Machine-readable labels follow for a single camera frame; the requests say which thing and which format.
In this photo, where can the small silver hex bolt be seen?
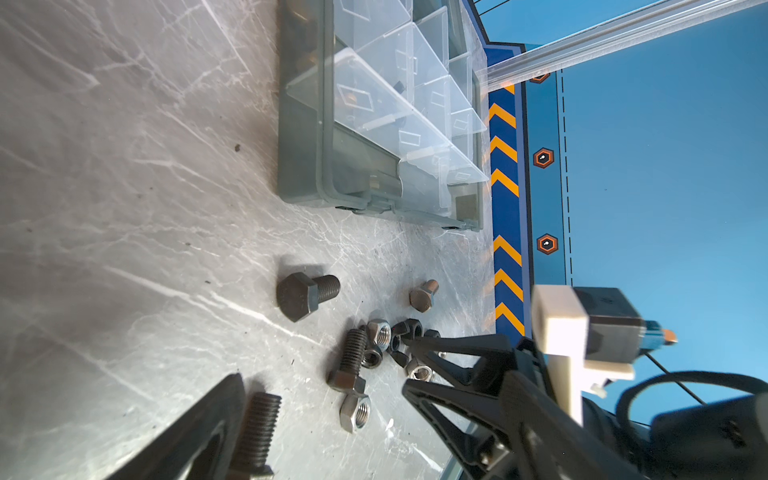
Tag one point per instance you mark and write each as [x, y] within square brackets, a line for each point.
[421, 298]

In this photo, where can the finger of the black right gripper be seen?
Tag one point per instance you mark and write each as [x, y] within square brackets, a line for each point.
[472, 361]
[471, 427]

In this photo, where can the clear grey compartment organizer box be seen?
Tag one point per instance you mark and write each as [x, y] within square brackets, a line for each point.
[382, 110]

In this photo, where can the black threaded bolt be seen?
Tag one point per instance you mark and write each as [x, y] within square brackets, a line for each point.
[250, 459]

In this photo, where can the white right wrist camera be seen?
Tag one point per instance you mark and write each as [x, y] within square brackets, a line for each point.
[591, 336]

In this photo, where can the silver hex nut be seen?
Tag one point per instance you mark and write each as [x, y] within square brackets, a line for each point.
[354, 412]
[417, 370]
[379, 333]

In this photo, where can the aluminium corner frame post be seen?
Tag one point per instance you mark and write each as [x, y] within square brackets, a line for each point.
[634, 28]

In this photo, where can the large black hex bolt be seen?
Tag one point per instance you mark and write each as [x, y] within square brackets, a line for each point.
[299, 295]

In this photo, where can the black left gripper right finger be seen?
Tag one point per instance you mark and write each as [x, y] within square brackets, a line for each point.
[548, 443]

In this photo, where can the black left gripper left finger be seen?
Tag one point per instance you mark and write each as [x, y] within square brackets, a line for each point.
[200, 444]

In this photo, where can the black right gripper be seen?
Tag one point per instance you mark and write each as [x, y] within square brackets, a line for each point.
[720, 440]

